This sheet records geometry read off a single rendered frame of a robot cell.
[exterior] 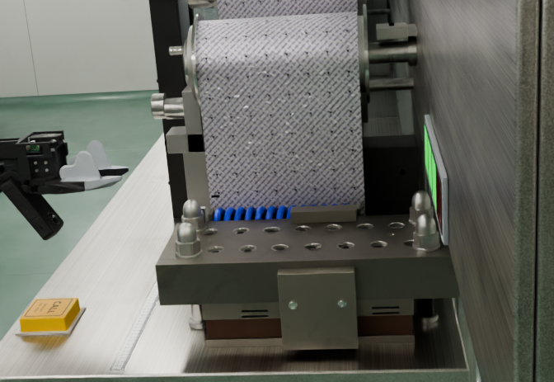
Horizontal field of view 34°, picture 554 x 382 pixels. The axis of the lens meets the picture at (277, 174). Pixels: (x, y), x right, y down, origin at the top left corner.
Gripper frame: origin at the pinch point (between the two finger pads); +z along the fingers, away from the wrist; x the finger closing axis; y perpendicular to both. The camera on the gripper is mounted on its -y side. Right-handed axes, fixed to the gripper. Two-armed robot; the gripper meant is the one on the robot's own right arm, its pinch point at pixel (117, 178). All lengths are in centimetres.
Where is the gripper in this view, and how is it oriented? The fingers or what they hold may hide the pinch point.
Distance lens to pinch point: 140.5
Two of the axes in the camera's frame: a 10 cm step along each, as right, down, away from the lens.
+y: -0.7, -9.5, -3.0
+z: 9.9, -0.4, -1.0
